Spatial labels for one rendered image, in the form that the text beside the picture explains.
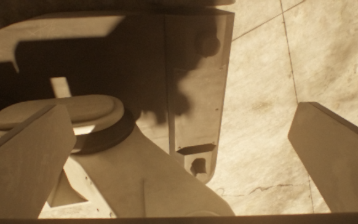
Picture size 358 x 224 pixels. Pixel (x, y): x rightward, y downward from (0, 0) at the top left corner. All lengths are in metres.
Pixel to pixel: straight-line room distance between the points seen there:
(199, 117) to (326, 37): 0.57
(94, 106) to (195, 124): 0.27
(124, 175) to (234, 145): 0.69
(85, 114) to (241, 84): 0.56
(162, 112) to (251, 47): 0.38
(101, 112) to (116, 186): 0.13
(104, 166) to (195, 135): 0.30
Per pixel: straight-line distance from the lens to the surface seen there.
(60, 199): 0.49
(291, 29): 0.81
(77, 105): 0.39
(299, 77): 0.91
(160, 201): 0.24
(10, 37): 0.50
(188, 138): 0.56
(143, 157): 0.32
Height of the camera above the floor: 0.61
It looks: 57 degrees down
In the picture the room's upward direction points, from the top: 157 degrees clockwise
